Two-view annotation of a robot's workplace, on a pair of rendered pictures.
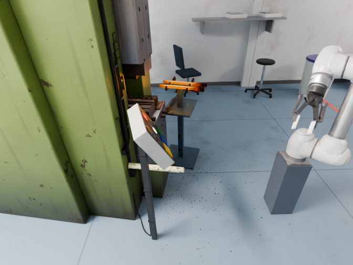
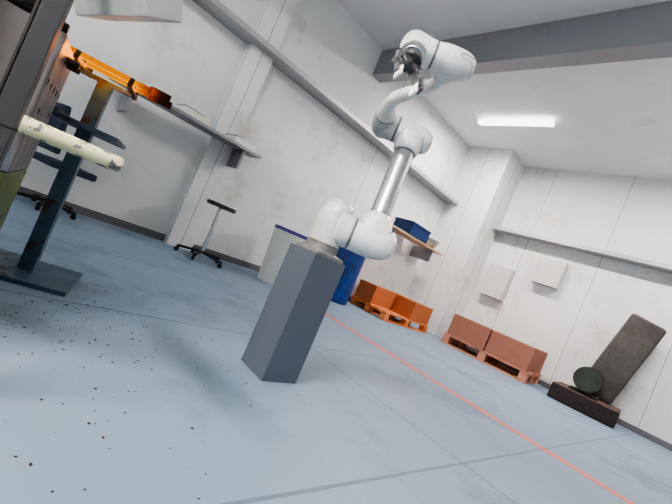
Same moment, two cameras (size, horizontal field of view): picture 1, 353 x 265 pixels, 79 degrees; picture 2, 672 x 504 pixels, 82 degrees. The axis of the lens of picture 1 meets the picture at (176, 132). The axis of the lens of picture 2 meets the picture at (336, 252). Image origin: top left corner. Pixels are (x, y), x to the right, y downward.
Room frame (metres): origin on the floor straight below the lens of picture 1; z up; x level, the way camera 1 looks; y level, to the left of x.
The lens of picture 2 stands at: (-0.03, 0.21, 0.62)
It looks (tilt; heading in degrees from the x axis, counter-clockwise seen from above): 1 degrees up; 317
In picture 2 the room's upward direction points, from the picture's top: 23 degrees clockwise
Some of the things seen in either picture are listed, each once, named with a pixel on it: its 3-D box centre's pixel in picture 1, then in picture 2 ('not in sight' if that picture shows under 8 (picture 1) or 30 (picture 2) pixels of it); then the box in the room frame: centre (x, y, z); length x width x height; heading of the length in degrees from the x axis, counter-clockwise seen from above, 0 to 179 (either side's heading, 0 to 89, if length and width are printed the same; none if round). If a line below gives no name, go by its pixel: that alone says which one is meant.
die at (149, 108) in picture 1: (127, 107); not in sight; (1.65, 0.41, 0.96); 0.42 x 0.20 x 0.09; 81
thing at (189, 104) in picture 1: (180, 106); (86, 129); (2.13, -0.05, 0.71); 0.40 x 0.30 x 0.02; 163
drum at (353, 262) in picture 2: not in sight; (340, 274); (4.15, -3.91, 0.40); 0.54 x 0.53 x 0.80; 0
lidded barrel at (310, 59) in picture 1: (317, 77); (285, 258); (3.94, -2.70, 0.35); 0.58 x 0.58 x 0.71
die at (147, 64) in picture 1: (121, 64); not in sight; (1.65, 0.41, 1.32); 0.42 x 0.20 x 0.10; 81
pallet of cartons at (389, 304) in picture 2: not in sight; (392, 306); (3.99, -5.22, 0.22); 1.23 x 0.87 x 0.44; 90
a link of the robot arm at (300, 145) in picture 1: (301, 142); (334, 222); (1.35, -0.97, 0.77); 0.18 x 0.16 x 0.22; 48
